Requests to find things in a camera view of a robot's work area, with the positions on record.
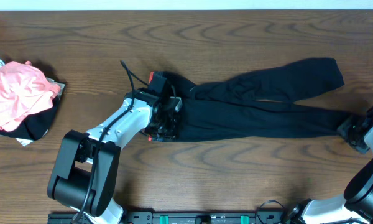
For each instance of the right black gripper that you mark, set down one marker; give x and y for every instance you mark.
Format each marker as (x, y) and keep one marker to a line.
(344, 130)

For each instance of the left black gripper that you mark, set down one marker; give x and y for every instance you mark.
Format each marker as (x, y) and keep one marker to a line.
(172, 133)

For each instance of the black leggings red waistband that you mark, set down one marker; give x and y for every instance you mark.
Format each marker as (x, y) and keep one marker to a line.
(259, 103)

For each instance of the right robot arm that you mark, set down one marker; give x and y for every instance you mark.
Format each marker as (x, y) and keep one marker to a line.
(355, 205)

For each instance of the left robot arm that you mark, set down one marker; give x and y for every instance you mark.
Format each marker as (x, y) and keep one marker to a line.
(85, 170)

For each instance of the black folded garment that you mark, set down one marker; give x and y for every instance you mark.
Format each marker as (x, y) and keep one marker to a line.
(35, 126)

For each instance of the pink crumpled garment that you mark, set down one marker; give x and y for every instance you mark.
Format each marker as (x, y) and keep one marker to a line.
(24, 91)

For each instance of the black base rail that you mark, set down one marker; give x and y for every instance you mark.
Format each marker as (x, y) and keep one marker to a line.
(201, 218)

